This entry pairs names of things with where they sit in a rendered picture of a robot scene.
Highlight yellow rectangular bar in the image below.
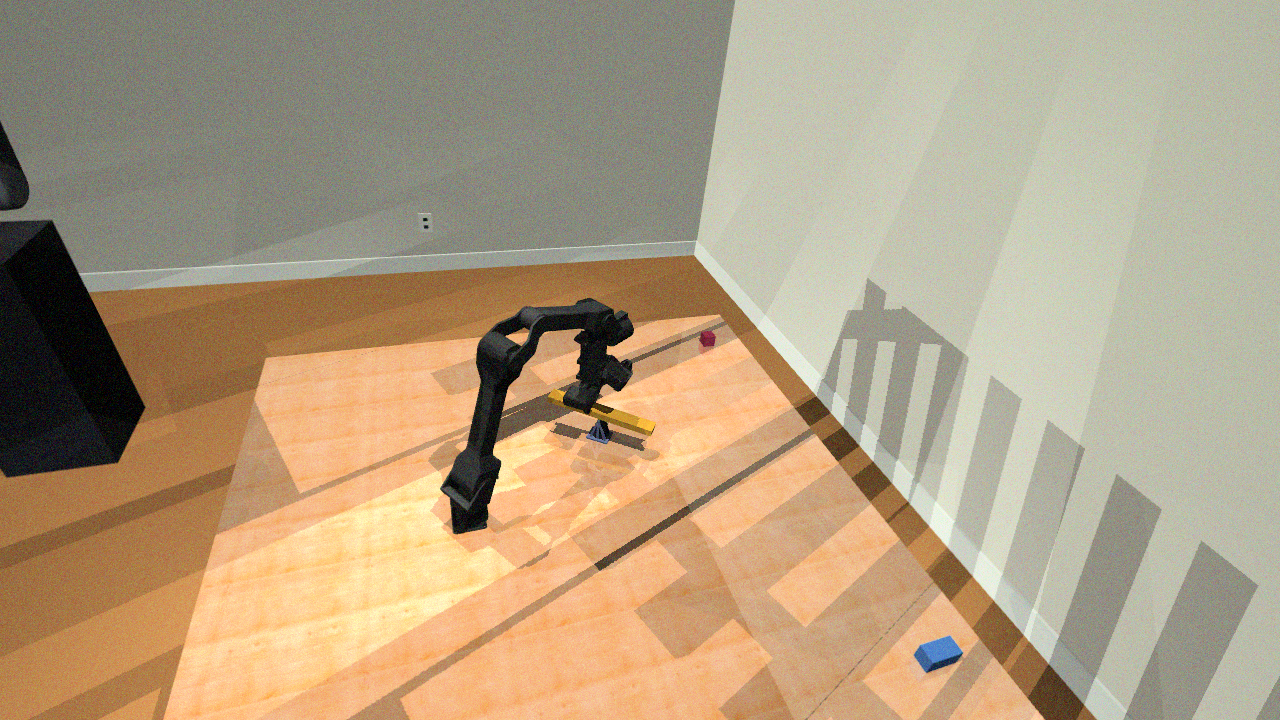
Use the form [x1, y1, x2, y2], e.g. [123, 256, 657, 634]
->
[547, 389, 657, 437]

